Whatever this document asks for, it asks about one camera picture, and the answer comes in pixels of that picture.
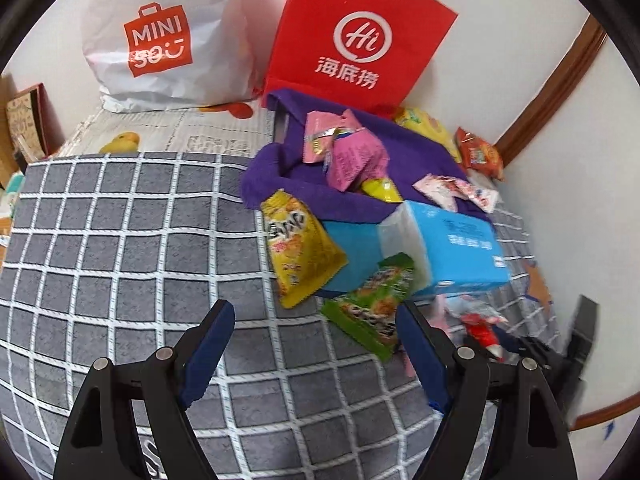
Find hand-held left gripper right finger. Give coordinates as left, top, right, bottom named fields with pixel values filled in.
left=395, top=300, right=576, bottom=480

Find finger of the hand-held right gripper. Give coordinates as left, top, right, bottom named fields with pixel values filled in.
left=492, top=334, right=553, bottom=368

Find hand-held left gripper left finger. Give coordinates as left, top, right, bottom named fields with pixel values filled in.
left=52, top=299, right=236, bottom=480

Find translucent pink snack packet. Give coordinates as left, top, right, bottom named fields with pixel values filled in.
left=430, top=294, right=453, bottom=333

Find red and white snack packet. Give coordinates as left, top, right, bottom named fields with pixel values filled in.
left=447, top=297, right=508, bottom=326

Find red foil snack packet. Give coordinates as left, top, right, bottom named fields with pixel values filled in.
left=462, top=317, right=505, bottom=361

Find green snack packet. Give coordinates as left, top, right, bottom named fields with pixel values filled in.
left=320, top=252, right=417, bottom=362

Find pale pink candy packet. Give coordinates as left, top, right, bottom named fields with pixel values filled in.
left=457, top=177, right=500, bottom=214

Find pink and white candy packet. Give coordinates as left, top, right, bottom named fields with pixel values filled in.
left=412, top=174, right=471, bottom=212

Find small yellow snack packet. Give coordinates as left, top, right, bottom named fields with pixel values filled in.
left=361, top=177, right=403, bottom=203

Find brown baseboard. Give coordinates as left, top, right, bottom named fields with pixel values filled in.
left=570, top=402, right=623, bottom=432

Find blue tissue pack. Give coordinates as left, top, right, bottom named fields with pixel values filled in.
left=320, top=200, right=512, bottom=297

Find grey checked blanket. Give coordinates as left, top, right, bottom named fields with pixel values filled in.
left=0, top=151, right=561, bottom=480

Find orange chips bag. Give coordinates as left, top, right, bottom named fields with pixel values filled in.
left=454, top=127, right=505, bottom=181

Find purple towel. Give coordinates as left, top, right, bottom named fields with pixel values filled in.
left=240, top=88, right=493, bottom=226

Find yellow chips bag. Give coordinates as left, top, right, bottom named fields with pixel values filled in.
left=392, top=106, right=462, bottom=161

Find white plastic bag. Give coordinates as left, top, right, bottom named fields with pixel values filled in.
left=81, top=0, right=258, bottom=112

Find red paper bag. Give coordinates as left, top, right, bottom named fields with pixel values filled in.
left=261, top=0, right=459, bottom=116

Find picture frame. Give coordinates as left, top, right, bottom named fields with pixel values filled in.
left=5, top=82, right=53, bottom=161

